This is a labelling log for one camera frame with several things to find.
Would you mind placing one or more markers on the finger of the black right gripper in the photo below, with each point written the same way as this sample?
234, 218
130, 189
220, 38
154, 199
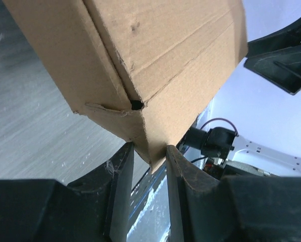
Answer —
282, 68
272, 25

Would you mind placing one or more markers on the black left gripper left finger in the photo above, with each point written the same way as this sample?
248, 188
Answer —
95, 207

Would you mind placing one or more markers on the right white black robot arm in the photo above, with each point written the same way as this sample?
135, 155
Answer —
267, 118

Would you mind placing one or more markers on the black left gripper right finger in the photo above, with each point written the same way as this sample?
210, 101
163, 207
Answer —
235, 208

